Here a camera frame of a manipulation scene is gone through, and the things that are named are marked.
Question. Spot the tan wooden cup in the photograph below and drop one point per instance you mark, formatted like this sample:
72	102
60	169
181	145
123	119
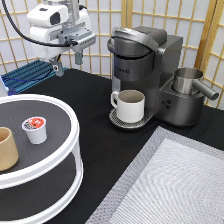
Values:
8	150

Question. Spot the blue ribbed metal block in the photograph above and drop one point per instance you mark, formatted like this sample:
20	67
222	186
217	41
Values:
27	76

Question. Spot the steel milk frother jug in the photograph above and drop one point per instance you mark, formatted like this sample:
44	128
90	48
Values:
188	80

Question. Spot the white ceramic mug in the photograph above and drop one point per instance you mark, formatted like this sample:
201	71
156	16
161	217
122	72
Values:
129	105

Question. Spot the dark grey pod coffee machine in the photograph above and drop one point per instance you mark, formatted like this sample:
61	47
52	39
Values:
145	59

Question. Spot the white two-tier round shelf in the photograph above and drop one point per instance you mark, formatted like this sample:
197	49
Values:
47	176

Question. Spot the wooden shoji folding screen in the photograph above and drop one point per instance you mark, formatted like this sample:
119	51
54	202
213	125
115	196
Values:
199	22

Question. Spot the grey woven placemat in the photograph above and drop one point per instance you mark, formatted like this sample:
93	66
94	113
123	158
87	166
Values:
172	180

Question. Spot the white coffee pod red lid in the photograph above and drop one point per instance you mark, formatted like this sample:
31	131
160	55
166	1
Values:
35	128

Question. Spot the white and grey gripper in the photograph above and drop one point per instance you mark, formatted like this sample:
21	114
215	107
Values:
66	24

